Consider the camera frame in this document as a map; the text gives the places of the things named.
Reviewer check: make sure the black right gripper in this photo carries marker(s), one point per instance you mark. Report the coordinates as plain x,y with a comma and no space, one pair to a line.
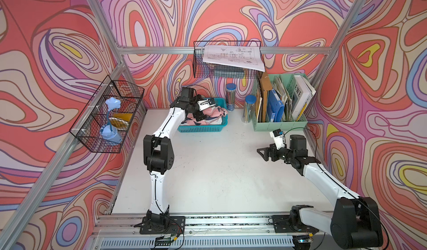
273,150

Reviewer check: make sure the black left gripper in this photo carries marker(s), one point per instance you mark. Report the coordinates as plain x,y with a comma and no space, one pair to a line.
196,115

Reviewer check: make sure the pink shark print shorts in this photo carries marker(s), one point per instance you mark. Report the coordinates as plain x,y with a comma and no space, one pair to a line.
215,112

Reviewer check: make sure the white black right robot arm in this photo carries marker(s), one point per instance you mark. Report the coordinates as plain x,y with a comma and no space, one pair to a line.
355,221

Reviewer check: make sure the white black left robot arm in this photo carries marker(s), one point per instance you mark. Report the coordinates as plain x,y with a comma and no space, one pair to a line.
158,154

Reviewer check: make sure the teal plastic basket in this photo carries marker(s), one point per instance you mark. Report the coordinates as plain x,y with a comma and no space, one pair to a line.
212,128

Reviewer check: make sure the white folded cloth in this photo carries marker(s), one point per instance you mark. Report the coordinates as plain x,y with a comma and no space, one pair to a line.
191,121

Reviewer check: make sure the blue lid pencil tube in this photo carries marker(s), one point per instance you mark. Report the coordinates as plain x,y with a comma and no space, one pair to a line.
230,96

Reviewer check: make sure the blue binder folder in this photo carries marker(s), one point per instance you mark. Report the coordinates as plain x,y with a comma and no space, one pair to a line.
275,107

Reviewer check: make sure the mint green file organizer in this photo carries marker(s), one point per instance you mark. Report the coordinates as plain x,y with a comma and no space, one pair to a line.
288,80

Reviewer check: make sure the blue lid straw tube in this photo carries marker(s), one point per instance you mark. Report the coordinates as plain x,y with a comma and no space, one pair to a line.
250,101

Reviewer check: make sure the brown cardboard folder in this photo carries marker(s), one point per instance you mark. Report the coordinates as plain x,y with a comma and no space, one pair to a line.
266,87

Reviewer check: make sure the yellow item in basket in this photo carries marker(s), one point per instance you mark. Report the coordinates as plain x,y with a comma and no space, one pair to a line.
121,120

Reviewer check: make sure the stack of worn papers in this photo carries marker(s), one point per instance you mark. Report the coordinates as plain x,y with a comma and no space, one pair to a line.
285,99

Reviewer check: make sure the white yellow book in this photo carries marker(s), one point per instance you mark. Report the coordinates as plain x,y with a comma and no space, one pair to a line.
303,93

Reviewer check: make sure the white printed paper sheet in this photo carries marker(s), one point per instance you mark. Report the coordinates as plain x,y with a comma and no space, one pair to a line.
234,56

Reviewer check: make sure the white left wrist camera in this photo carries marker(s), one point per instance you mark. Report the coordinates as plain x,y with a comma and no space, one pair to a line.
205,104

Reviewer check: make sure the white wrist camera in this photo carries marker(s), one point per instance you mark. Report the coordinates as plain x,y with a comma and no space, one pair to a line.
205,104
279,138

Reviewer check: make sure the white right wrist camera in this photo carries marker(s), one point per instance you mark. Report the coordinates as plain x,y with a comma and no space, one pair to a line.
279,138

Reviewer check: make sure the black wire wall basket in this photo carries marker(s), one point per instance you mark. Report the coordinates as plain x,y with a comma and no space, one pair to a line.
208,70

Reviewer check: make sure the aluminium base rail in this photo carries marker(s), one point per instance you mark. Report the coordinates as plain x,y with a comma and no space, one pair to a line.
217,231

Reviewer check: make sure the black wire side basket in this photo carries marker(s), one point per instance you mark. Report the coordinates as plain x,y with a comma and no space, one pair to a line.
104,124

